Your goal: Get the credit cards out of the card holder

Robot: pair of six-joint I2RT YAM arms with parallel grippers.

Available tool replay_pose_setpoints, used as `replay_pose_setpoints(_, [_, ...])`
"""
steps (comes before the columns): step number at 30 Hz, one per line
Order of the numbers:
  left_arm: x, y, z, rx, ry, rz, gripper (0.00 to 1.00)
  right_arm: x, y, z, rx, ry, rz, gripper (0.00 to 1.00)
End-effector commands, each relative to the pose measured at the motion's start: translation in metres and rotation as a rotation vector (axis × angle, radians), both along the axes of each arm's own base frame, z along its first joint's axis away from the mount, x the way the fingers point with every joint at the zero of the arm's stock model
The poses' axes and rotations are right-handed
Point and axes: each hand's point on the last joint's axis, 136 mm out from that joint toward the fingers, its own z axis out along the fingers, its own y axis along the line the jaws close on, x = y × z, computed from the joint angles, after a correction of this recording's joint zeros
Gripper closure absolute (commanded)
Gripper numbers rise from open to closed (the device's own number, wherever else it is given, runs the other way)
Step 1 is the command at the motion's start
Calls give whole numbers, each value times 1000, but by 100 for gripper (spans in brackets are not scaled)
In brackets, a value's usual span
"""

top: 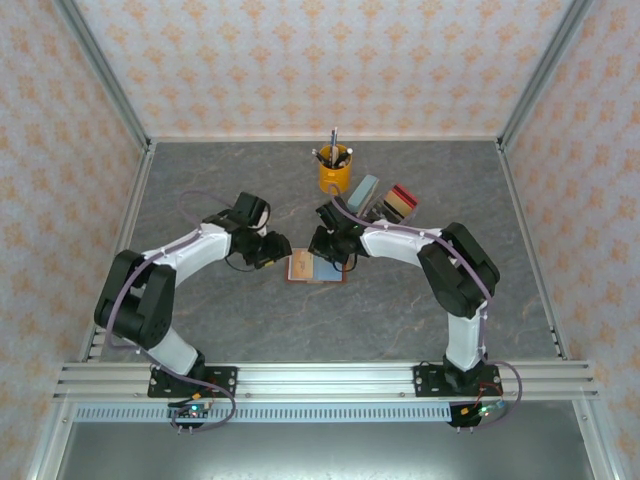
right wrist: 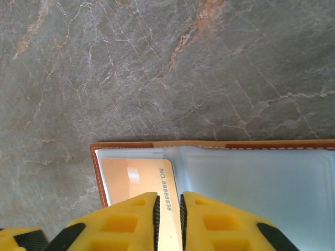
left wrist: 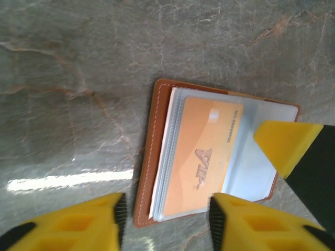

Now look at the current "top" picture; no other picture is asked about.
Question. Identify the grey metal panel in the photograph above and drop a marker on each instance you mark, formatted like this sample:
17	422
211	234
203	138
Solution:
325	455

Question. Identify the black pen with white tip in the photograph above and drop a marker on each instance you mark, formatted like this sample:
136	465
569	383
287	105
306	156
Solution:
318	155

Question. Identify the brown leather card holder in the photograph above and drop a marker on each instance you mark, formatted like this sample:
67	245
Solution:
327	270

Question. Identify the clear acrylic box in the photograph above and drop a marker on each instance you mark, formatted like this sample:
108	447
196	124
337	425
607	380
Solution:
374	217

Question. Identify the yellow pen cup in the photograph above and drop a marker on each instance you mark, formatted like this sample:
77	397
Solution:
334	180

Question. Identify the thin aluminium table-edge rail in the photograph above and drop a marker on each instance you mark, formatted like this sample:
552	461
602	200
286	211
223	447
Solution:
225	139

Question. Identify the aluminium frame post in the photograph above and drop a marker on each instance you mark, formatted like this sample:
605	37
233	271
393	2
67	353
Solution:
545	70
102	70

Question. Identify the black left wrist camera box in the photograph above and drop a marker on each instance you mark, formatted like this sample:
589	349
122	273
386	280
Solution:
250	207

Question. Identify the aluminium frame leg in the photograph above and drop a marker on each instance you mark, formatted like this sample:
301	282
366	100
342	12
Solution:
594	440
52	440

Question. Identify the small circuit board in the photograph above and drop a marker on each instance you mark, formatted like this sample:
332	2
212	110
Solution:
192	411
484	411

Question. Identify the small black rail bracket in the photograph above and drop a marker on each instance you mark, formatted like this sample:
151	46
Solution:
554	336

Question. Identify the aluminium side rail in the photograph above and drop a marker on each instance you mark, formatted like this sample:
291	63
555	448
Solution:
531	250
135	200

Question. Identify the plain tan card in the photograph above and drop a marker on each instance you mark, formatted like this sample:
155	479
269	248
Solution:
397	205

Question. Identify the tan patterned card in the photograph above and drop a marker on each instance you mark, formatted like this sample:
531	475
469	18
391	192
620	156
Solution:
302	265

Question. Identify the dark grey card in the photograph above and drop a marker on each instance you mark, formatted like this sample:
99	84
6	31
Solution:
378	210

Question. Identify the tall grey-blue pen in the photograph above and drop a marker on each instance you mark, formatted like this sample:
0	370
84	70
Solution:
334	145

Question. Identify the white-capped pen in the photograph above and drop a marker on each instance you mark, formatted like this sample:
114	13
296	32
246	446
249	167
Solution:
347	152

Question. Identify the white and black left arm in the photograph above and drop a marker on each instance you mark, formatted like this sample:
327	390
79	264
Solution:
200	247

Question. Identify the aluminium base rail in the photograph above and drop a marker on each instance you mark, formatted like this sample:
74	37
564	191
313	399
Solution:
325	380

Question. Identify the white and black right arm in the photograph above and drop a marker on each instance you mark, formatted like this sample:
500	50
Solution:
400	240

